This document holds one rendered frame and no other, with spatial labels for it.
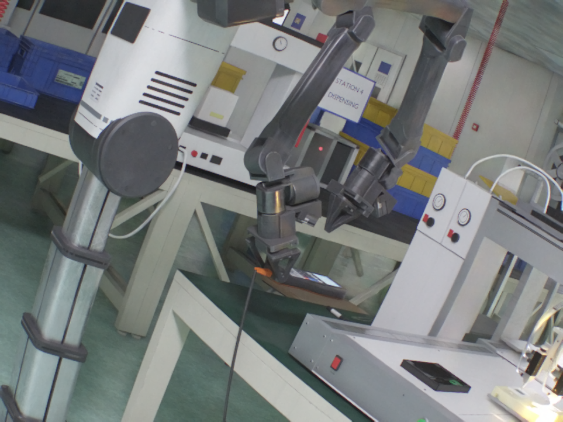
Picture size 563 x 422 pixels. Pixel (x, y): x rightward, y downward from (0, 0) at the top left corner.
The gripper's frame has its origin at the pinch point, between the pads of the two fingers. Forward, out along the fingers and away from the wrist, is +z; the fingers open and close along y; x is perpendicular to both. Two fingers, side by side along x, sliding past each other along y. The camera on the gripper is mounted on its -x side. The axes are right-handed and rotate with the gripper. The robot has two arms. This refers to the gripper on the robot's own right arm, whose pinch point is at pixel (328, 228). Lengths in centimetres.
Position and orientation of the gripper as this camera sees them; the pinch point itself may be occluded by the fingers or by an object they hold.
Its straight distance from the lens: 207.6
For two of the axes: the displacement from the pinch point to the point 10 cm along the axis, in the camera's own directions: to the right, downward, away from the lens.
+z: -5.8, 8.1, -0.2
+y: -5.2, -3.5, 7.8
